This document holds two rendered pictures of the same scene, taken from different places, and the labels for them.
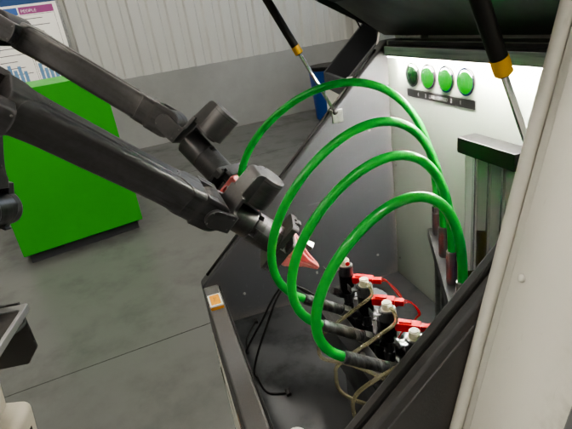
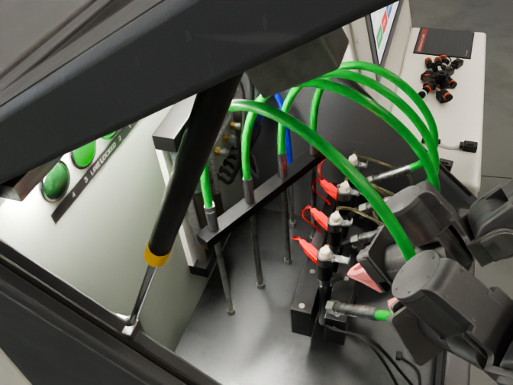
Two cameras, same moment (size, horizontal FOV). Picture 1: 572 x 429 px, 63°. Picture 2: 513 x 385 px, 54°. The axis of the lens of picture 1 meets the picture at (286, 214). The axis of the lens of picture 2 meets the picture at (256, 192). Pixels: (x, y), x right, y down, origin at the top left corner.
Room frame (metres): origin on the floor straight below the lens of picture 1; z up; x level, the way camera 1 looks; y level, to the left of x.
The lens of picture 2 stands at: (1.25, 0.14, 1.76)
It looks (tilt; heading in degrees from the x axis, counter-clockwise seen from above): 44 degrees down; 217
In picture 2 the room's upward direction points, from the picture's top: 6 degrees counter-clockwise
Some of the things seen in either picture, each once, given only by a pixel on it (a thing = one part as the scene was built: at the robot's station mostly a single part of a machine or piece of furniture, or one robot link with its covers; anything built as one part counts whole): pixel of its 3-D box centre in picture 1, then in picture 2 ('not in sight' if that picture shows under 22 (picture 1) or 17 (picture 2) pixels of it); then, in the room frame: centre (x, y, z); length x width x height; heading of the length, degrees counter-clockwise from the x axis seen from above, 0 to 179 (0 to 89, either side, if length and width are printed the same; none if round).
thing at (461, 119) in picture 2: not in sight; (438, 95); (0.06, -0.13, 0.97); 0.70 x 0.22 x 0.03; 14
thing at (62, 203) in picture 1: (57, 162); not in sight; (3.96, 1.86, 0.65); 0.95 x 0.86 x 1.30; 118
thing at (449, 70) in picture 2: not in sight; (441, 74); (0.02, -0.14, 1.01); 0.23 x 0.11 x 0.06; 14
